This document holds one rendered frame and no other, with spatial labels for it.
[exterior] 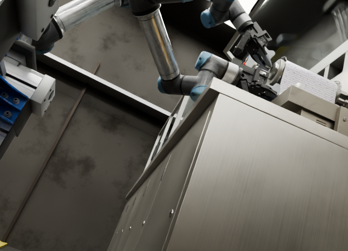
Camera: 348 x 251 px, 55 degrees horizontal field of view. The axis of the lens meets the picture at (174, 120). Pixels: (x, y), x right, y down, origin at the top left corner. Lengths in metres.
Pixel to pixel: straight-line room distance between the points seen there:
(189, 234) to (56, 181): 4.25
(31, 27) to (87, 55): 4.95
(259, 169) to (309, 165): 0.15
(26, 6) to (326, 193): 0.82
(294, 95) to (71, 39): 4.88
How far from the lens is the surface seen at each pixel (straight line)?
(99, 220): 4.99
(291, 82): 1.39
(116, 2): 1.44
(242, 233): 0.85
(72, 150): 5.06
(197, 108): 1.04
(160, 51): 1.15
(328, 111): 1.16
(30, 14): 0.63
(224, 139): 0.88
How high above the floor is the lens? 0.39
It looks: 23 degrees up
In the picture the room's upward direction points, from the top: 21 degrees clockwise
